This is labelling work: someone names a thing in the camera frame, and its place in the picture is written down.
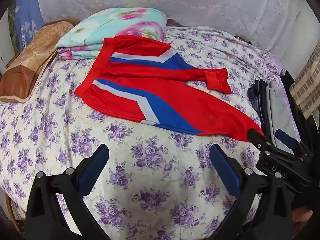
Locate folded dark jeans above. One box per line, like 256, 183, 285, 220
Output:
247, 79, 277, 143

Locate red pants with blue stripes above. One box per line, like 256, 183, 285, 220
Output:
74, 35, 265, 143

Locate brown patterned pillow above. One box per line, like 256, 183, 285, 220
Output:
0, 19, 80, 103

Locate white lace curtain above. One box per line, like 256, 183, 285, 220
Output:
37, 0, 314, 55

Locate person's right hand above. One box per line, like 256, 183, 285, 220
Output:
291, 204, 314, 228

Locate blue patterned cloth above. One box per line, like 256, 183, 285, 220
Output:
14, 0, 46, 53

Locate purple floral bed sheet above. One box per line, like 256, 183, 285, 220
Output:
0, 26, 287, 240

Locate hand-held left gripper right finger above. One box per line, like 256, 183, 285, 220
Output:
209, 144, 293, 240

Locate folded teal floral blanket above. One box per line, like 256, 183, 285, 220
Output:
55, 7, 167, 61

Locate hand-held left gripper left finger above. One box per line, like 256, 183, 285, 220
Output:
25, 144, 110, 240

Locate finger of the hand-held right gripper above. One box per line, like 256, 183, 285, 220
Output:
274, 129, 313, 157
246, 128, 275, 155

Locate beige checkered cloth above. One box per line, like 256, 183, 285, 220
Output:
289, 44, 320, 120

